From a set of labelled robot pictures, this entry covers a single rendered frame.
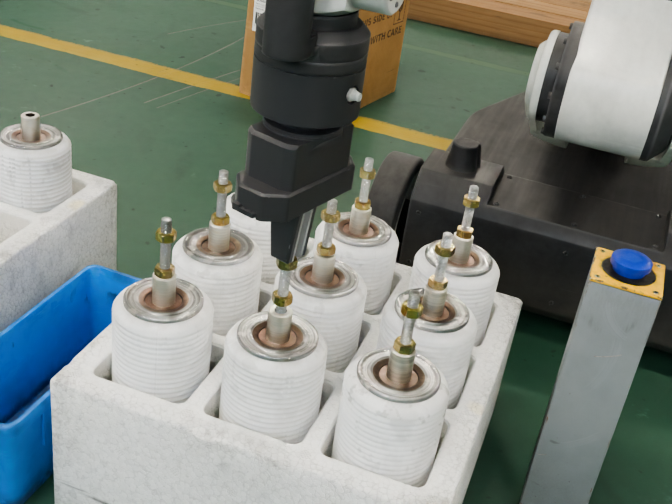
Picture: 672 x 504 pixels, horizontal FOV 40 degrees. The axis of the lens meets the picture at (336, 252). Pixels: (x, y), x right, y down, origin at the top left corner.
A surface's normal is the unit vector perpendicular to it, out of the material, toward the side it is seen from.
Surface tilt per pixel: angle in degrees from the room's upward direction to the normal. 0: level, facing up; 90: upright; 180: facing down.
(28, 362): 88
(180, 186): 0
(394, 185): 37
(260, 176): 90
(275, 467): 90
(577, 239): 46
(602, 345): 90
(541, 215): 0
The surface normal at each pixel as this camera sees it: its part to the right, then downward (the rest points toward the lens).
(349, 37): 0.54, -0.29
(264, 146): -0.59, 0.34
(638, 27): -0.17, -0.25
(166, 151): 0.12, -0.86
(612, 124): -0.36, 0.61
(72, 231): 0.93, 0.28
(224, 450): -0.34, 0.43
